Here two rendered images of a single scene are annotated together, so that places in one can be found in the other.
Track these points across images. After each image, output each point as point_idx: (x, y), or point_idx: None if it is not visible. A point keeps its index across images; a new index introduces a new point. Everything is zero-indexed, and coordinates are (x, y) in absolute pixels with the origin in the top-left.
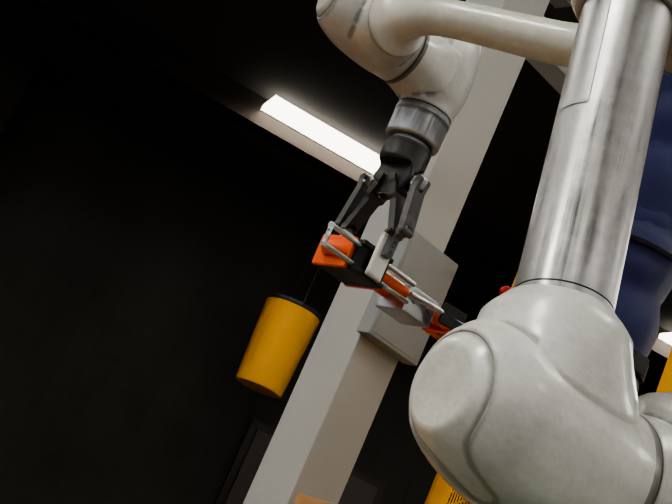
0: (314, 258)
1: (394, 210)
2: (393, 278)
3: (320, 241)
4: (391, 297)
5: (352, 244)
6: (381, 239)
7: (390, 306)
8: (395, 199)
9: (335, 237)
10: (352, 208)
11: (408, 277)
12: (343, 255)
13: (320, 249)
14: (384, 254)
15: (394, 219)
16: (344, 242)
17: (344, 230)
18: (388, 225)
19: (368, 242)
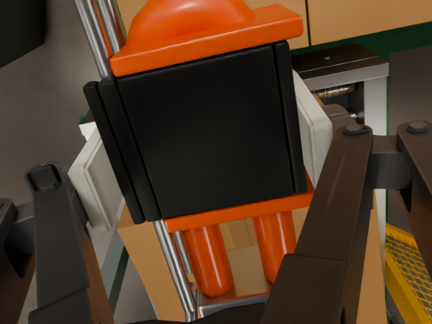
0: (272, 6)
1: (38, 247)
2: (182, 239)
3: (292, 11)
4: (249, 263)
5: (117, 51)
6: (78, 155)
7: (238, 249)
8: (42, 296)
9: (219, 31)
10: (426, 211)
11: (177, 287)
12: (100, 11)
13: (267, 11)
14: (76, 155)
15: (34, 220)
16: (159, 42)
17: (314, 121)
18: (65, 197)
19: (87, 101)
